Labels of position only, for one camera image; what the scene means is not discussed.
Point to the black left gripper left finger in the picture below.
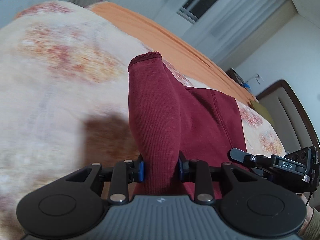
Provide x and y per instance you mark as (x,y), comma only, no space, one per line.
(120,176)

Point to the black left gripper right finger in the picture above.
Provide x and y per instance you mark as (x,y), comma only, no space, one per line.
(201,175)

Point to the maroon knit garment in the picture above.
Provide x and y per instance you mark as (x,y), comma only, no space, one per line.
(167,118)

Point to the person's right hand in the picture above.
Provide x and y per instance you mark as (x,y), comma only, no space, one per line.
(309,213)

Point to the olive green pillow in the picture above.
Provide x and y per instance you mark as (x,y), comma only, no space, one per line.
(260,109)

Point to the brown padded headboard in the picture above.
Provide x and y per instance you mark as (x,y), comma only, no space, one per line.
(291,122)

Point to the floral beige blanket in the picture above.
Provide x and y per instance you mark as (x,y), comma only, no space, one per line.
(64,86)

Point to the orange bed sheet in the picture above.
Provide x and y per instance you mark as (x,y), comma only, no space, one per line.
(184,58)

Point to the white sheer curtain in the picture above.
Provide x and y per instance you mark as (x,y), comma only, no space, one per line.
(227,24)

